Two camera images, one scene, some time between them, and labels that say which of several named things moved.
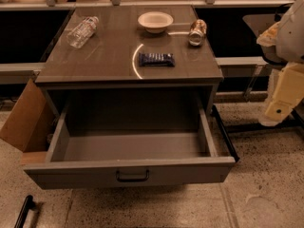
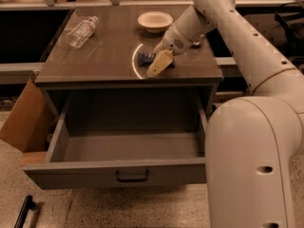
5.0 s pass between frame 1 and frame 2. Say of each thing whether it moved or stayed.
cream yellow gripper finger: moved
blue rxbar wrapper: stayed
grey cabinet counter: stayed
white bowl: stayed
